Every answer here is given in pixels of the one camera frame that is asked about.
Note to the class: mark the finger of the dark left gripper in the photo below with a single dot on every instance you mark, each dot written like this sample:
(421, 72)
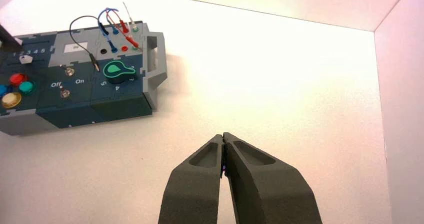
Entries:
(6, 40)

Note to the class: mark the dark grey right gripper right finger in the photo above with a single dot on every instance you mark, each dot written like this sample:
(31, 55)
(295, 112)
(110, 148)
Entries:
(265, 192)

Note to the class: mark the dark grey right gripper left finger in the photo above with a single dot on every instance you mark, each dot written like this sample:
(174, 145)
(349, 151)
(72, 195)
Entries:
(193, 189)

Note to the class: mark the white slider knob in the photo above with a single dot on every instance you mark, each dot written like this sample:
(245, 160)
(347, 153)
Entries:
(26, 59)
(19, 42)

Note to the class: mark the red push button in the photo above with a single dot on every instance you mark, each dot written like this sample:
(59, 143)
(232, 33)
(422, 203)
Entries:
(18, 79)

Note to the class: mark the blue push button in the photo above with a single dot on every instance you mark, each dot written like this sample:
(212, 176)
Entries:
(3, 90)

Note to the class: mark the teal push button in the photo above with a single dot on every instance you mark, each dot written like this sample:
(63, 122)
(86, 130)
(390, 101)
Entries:
(26, 87)

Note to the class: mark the yellow push button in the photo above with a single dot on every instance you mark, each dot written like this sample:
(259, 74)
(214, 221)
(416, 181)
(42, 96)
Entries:
(11, 99)

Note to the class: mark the white display label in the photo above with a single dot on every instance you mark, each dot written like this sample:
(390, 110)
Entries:
(76, 47)

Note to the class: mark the blue grey control box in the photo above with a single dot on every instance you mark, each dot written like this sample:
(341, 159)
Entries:
(76, 108)

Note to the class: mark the green black rotary knob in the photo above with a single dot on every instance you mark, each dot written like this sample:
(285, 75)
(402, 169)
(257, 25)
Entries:
(116, 73)

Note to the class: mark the metal toggle switch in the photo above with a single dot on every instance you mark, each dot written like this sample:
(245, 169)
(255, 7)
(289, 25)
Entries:
(65, 93)
(69, 71)

